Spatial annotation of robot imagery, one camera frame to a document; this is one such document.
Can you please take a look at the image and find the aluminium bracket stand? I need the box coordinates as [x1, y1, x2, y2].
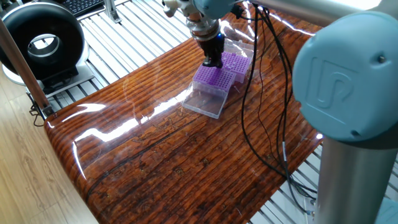
[103, 0, 123, 24]

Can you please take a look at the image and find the brown frame post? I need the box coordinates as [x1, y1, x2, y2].
[0, 18, 54, 119]

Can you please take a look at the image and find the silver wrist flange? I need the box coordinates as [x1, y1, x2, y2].
[185, 16, 222, 43]

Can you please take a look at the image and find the white device base plate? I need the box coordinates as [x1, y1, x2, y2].
[1, 60, 96, 99]

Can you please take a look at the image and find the black ring shaped device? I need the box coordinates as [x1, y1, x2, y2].
[0, 1, 86, 91]

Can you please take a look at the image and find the thick black cable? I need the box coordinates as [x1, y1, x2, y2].
[240, 4, 318, 194]

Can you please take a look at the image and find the white printed camera mount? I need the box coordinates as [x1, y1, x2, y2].
[162, 0, 203, 19]

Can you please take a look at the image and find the thin black floor wire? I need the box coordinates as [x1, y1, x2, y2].
[28, 93, 46, 128]

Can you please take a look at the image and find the purple pipette tip box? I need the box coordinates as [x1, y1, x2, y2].
[182, 64, 237, 120]
[220, 39, 256, 84]

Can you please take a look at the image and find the thin black cable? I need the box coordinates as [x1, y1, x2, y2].
[256, 12, 317, 200]

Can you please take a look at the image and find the black camera cable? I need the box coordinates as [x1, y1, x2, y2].
[230, 3, 259, 21]

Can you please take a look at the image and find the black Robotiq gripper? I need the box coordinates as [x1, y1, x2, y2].
[201, 33, 226, 70]

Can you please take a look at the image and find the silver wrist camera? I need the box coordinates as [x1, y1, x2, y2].
[162, 2, 180, 18]

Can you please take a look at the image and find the cable with silver plug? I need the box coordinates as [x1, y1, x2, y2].
[275, 6, 315, 216]

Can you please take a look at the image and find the black keyboard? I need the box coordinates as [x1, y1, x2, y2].
[60, 0, 105, 17]

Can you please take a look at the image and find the wood grain table mat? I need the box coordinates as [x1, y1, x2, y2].
[43, 2, 324, 224]

